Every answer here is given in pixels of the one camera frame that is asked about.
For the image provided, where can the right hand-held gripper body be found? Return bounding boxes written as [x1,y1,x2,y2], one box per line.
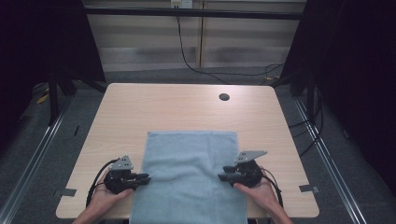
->
[229,150,269,189]

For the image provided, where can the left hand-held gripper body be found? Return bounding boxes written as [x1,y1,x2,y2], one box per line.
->
[103,154,142,195]

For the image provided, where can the light blue towel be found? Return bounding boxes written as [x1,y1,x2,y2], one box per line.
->
[129,130,248,224]

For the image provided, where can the person's right hand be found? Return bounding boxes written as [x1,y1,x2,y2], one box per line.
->
[233,169,283,216]

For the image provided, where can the person's left hand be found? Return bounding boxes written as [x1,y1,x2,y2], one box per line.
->
[88,183,135,218]

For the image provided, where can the grey tape strip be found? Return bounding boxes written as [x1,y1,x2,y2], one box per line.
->
[298,184,320,194]

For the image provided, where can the black metal stand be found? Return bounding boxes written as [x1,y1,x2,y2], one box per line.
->
[47,69,61,127]
[304,69,317,125]

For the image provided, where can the yellow floor tape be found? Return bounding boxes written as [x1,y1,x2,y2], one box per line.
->
[35,92,50,105]

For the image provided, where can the black curtain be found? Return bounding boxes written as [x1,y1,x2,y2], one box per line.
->
[279,0,396,200]
[0,0,106,157]

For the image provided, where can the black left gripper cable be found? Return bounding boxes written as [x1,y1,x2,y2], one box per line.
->
[85,158,120,208]

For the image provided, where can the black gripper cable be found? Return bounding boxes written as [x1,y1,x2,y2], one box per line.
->
[261,169,284,209]
[85,158,120,208]

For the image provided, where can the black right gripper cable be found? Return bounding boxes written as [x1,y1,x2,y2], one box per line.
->
[261,169,284,209]

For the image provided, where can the black floor cables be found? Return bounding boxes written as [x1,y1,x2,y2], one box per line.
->
[288,90,325,158]

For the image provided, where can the aluminium floor rail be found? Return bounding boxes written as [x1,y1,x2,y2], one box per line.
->
[0,96,74,224]
[293,98,370,224]

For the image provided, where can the long black wall cable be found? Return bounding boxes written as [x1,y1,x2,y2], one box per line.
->
[175,6,286,86]

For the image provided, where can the black horizontal frame bar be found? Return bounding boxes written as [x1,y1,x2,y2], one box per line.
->
[83,7,304,21]

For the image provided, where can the white wall socket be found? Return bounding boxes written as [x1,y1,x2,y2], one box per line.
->
[169,0,194,9]

